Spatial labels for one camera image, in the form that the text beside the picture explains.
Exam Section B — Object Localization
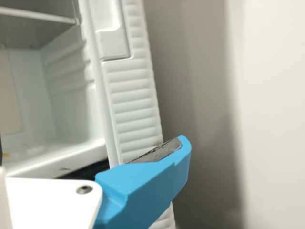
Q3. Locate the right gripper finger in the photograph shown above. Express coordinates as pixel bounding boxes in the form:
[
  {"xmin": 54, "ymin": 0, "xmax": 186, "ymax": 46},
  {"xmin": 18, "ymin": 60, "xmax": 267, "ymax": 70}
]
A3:
[{"xmin": 87, "ymin": 135, "xmax": 193, "ymax": 229}]

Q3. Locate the incubator door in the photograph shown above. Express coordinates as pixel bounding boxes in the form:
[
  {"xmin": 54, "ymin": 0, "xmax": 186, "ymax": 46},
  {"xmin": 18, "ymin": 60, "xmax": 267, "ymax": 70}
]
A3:
[{"xmin": 80, "ymin": 0, "xmax": 177, "ymax": 229}]

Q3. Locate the white incubator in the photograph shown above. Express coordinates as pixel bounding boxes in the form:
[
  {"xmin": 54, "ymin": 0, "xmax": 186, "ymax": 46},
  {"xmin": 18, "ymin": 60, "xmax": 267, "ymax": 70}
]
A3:
[{"xmin": 0, "ymin": 0, "xmax": 108, "ymax": 179}]

